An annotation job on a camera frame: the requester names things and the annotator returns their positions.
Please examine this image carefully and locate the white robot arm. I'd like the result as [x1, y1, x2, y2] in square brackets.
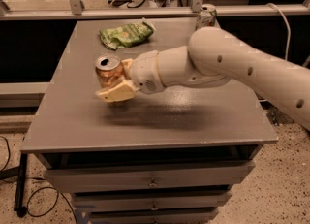
[95, 27, 310, 129]

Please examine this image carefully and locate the black floor cable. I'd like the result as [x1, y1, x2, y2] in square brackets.
[0, 135, 78, 224]

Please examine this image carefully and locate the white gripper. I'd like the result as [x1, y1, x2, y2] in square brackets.
[95, 50, 165, 103]

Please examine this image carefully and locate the black metal stand leg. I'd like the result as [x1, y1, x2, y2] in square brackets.
[14, 154, 27, 218]

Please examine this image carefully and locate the grey drawer cabinet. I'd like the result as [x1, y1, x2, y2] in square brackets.
[22, 20, 277, 224]

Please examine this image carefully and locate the white cable on railing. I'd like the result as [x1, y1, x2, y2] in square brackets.
[266, 2, 292, 62]

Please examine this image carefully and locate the orange LaCroix can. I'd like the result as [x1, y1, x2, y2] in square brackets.
[95, 55, 124, 88]

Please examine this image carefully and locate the white green soda can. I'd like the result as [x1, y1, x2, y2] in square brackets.
[196, 4, 217, 29]

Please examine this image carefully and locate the green chip bag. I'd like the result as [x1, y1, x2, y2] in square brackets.
[99, 19, 156, 50]

